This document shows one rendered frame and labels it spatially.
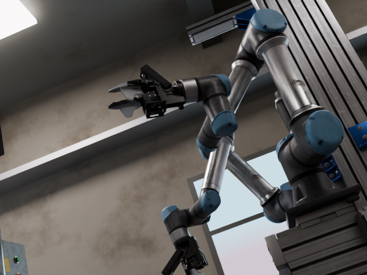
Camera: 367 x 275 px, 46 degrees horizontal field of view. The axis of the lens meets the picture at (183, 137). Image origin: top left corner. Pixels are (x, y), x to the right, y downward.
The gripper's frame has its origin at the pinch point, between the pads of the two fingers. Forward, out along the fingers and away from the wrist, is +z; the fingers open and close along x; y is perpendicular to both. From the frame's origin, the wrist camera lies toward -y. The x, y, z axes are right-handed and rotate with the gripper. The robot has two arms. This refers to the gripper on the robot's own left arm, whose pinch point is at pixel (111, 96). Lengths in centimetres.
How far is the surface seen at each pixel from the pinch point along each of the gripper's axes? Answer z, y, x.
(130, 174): -47, -115, 239
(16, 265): 43, -5, 115
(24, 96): 31, -240, 255
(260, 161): -146, -75, 195
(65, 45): -13, -230, 184
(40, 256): 41, -79, 287
